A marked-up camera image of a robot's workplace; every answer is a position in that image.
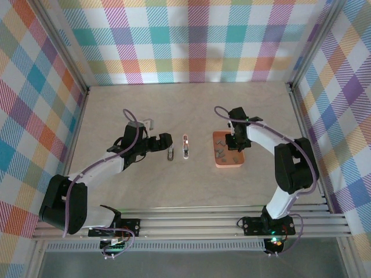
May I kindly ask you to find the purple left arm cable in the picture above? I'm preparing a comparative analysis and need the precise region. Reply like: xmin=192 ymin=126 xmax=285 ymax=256
xmin=62 ymin=108 xmax=140 ymax=261

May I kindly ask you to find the left controller circuit board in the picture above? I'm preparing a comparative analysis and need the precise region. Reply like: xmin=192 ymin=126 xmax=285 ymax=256
xmin=100 ymin=237 xmax=132 ymax=252

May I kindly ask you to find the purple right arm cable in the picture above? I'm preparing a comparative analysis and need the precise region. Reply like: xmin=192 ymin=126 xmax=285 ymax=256
xmin=213 ymin=105 xmax=317 ymax=258

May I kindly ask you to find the aluminium table side rail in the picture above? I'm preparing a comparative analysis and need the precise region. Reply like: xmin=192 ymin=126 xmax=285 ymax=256
xmin=285 ymin=82 xmax=334 ymax=214
xmin=24 ymin=88 xmax=91 ymax=278

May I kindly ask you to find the grey slotted cable duct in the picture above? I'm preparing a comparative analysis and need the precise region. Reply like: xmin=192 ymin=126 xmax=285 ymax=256
xmin=46 ymin=240 xmax=267 ymax=253

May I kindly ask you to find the aluminium frame post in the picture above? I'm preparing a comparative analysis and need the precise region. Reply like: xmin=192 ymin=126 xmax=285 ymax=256
xmin=30 ymin=0 xmax=90 ymax=95
xmin=288 ymin=0 xmax=347 ymax=90

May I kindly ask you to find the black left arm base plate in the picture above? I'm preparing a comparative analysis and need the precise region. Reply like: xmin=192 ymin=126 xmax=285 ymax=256
xmin=88 ymin=218 xmax=142 ymax=237

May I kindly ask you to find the pink and white stapler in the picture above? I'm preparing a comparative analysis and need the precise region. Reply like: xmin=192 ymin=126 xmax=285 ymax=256
xmin=181 ymin=134 xmax=191 ymax=160

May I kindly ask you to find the orange plastic tray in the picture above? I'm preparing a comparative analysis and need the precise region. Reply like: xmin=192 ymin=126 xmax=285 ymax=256
xmin=212 ymin=130 xmax=246 ymax=169

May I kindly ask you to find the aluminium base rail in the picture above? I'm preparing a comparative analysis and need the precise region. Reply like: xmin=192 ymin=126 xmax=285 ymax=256
xmin=31 ymin=204 xmax=353 ymax=240

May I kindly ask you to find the controller circuit board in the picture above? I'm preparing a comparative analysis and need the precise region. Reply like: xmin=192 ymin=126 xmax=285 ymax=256
xmin=100 ymin=237 xmax=132 ymax=252
xmin=265 ymin=236 xmax=284 ymax=250

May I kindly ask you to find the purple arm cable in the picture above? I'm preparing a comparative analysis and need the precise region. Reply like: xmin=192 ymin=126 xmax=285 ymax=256
xmin=62 ymin=108 xmax=140 ymax=261
xmin=213 ymin=105 xmax=317 ymax=258

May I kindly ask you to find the right controller circuit board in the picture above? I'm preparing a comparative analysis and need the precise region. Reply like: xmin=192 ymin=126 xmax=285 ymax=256
xmin=265 ymin=236 xmax=284 ymax=250

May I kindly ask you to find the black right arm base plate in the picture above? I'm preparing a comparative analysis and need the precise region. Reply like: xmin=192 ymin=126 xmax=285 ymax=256
xmin=242 ymin=216 xmax=296 ymax=236

